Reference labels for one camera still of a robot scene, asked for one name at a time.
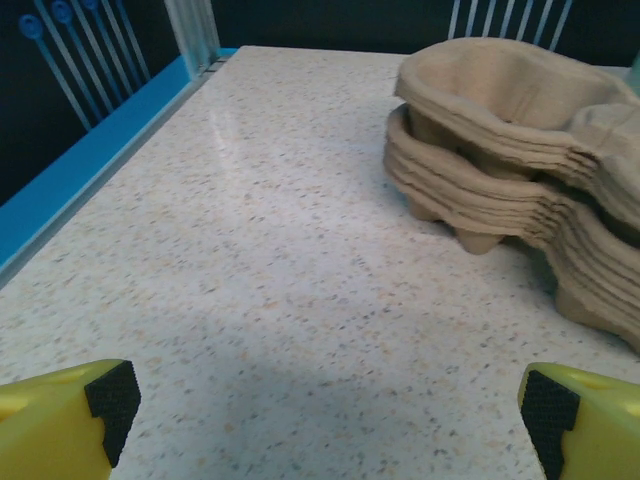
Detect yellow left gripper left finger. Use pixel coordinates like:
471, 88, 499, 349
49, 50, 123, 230
0, 358, 142, 480

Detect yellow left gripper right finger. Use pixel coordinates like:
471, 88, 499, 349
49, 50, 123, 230
517, 362, 640, 480

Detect stack of pulp cup carriers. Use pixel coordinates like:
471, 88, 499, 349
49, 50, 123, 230
383, 37, 640, 357

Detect aluminium frame post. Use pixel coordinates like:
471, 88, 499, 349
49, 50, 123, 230
163, 0, 224, 76

